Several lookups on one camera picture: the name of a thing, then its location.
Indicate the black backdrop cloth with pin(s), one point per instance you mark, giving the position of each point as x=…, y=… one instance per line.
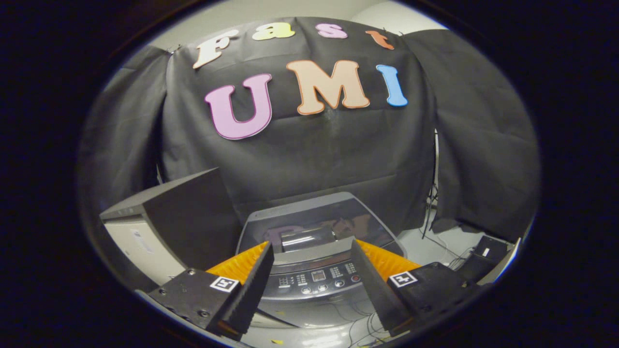
x=314, y=154

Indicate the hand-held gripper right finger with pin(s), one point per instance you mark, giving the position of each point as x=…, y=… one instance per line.
x=371, y=285

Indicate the black box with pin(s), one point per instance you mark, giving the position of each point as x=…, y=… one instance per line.
x=488, y=253

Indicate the grey washing machine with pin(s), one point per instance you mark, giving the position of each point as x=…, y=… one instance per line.
x=314, y=282

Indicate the grey and white cabinet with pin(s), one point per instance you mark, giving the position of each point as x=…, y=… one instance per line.
x=188, y=212

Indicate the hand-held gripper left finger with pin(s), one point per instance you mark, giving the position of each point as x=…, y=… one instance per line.
x=251, y=290

